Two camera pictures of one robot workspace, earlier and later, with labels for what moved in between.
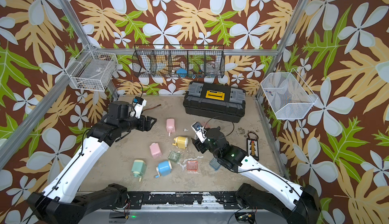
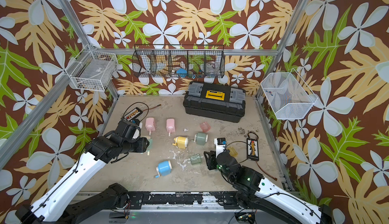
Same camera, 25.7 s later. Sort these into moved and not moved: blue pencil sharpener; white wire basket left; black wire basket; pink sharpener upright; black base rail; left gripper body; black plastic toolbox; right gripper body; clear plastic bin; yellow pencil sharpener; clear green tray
Moved: left gripper body; clear green tray; right gripper body
Not moved: pink sharpener upright; yellow pencil sharpener; black plastic toolbox; black base rail; blue pencil sharpener; white wire basket left; clear plastic bin; black wire basket
